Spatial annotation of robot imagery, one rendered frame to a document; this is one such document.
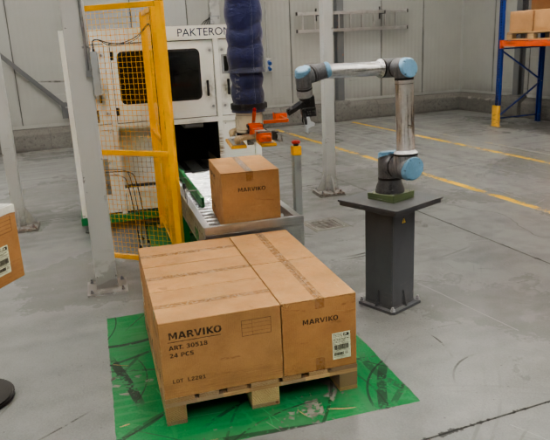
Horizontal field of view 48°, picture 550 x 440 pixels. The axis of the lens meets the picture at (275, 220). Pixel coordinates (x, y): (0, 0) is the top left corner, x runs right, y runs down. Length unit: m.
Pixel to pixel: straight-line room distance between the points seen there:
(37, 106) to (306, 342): 10.12
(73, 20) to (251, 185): 1.66
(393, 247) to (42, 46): 9.61
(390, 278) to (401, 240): 0.26
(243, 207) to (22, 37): 8.94
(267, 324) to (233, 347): 0.20
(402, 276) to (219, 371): 1.65
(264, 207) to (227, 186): 0.30
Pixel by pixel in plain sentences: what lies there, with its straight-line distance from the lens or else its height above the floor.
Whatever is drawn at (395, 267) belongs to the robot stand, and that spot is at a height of 0.31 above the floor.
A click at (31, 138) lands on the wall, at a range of 12.63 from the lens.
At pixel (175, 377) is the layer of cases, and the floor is 0.26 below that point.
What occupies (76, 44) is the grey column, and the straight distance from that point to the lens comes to 4.67.
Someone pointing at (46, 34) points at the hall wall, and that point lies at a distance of 12.69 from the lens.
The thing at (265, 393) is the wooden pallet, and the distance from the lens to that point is 3.27.
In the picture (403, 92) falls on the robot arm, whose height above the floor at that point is 1.45.
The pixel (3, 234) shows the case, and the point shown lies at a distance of 3.51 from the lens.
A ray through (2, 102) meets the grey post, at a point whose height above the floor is 1.32.
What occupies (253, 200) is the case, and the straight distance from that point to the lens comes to 4.25.
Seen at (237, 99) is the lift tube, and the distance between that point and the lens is 3.98.
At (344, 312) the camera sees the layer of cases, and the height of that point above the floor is 0.44.
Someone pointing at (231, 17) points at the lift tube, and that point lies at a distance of 3.97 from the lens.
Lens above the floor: 1.78
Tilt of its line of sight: 16 degrees down
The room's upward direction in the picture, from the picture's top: 3 degrees counter-clockwise
